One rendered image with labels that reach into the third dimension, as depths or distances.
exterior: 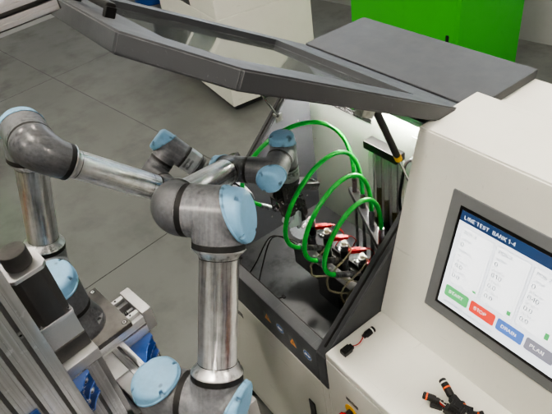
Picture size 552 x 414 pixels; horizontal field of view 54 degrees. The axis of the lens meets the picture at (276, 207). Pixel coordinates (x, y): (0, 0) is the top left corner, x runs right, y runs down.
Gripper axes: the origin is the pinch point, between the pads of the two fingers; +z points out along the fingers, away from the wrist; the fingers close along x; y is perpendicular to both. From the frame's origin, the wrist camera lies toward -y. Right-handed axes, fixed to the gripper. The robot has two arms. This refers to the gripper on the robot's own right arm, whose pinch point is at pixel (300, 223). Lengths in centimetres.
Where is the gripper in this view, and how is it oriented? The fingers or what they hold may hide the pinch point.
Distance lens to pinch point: 177.1
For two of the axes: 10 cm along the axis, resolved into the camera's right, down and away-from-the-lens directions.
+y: -7.9, 4.7, -4.0
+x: 6.0, 4.5, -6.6
